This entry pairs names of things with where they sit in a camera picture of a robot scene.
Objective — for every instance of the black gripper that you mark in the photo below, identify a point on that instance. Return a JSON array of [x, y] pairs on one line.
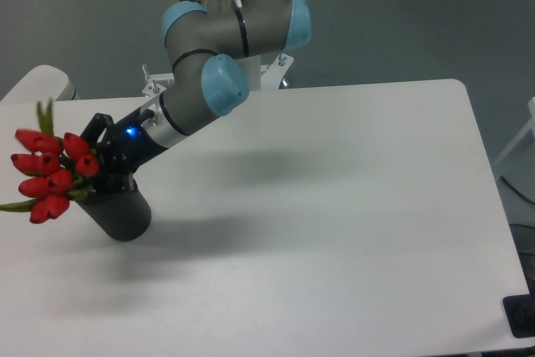
[[123, 146]]

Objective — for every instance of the red tulip bouquet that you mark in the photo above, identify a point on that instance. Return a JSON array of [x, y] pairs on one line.
[[58, 169]]

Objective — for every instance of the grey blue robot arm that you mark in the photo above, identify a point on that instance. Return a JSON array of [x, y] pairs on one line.
[[204, 39]]

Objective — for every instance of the dark grey ribbed vase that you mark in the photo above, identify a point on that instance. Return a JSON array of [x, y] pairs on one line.
[[123, 216]]

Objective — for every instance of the white rounded side table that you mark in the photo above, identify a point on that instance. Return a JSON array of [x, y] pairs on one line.
[[42, 83]]

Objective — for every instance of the black device at table edge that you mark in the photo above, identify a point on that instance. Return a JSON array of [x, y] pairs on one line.
[[519, 310]]

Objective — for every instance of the white frame at right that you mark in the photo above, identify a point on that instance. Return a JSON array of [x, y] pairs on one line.
[[518, 145]]

